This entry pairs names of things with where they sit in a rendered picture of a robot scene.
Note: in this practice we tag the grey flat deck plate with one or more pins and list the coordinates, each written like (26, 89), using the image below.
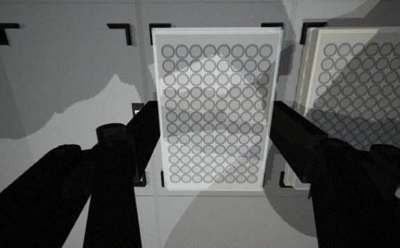
(180, 221)

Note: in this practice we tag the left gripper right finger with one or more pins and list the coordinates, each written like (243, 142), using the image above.
(353, 191)

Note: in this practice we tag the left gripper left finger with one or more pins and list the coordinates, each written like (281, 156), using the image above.
(40, 208)

